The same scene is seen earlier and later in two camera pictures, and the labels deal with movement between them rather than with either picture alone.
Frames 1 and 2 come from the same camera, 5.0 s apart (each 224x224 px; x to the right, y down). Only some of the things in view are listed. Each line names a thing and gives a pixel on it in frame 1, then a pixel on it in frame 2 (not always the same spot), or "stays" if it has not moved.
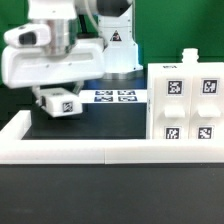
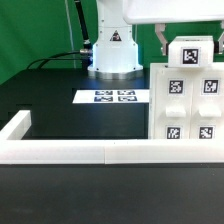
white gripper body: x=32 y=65 -> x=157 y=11
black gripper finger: x=37 y=91 -> x=159 y=28
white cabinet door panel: x=206 y=107 stays
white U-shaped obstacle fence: x=16 y=150 stays
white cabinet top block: x=61 y=101 -> x=191 y=51
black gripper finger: x=77 y=87 -> x=219 y=45
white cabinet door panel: x=172 y=107 stays
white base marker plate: x=114 y=96 stays
